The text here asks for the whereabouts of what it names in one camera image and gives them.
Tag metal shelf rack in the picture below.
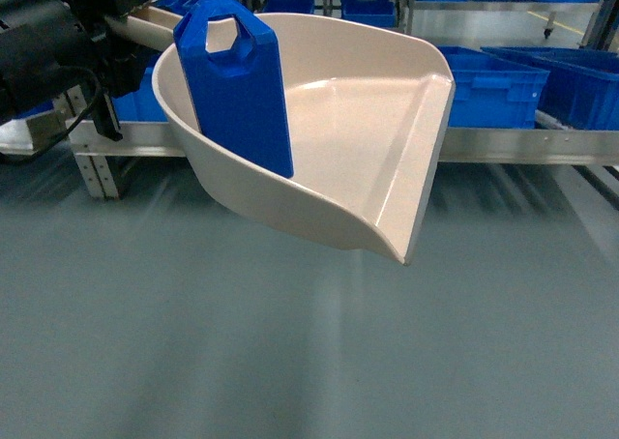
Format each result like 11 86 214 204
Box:
0 0 619 201

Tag beige plastic dustpan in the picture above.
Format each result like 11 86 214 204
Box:
108 7 456 265

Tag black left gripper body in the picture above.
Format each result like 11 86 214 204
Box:
61 0 153 98

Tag blue plastic part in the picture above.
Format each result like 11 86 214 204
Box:
173 0 294 178

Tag black cable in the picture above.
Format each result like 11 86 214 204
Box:
0 66 103 164

